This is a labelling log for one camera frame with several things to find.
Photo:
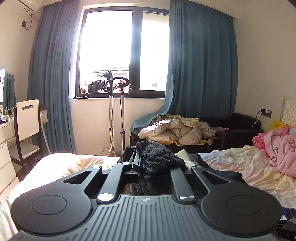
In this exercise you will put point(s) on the blue curtain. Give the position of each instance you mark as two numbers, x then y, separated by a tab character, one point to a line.
203	65
49	72

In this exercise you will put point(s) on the black garment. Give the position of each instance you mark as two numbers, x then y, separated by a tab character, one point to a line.
156	163

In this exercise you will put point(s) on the yellow item by headboard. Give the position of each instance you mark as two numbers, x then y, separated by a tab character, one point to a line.
276	124

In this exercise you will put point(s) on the white patterned blanket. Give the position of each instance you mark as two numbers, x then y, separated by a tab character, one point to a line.
204	127

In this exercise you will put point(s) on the white wooden chair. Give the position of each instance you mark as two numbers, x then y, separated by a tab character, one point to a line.
27	126

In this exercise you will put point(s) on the black framed window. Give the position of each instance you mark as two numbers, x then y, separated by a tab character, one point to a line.
131	42

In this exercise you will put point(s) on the vanity mirror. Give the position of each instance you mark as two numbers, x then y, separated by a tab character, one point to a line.
8	97

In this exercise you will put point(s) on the right blue curtain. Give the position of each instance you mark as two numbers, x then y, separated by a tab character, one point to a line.
203	65

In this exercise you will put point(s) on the wall power outlet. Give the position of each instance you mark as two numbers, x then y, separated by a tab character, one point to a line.
266	112

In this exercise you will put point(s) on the white dresser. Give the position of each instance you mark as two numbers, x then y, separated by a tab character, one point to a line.
9	179

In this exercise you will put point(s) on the left blue curtain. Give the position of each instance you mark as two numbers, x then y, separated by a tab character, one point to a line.
49	72

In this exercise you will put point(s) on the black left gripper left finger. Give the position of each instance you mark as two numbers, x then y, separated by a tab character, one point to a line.
87	203

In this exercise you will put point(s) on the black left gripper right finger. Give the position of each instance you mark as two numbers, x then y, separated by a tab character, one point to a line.
229	206

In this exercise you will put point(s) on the beige puffer jacket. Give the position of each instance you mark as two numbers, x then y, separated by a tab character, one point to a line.
169	131

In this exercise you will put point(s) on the pink garment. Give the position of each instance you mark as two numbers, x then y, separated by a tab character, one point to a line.
279	147

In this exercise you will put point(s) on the white air conditioner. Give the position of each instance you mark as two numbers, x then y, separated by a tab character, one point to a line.
30	6

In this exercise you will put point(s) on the quilted white headboard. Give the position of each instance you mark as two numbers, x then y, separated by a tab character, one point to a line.
288	111

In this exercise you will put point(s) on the black sofa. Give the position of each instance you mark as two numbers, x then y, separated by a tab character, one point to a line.
235	131

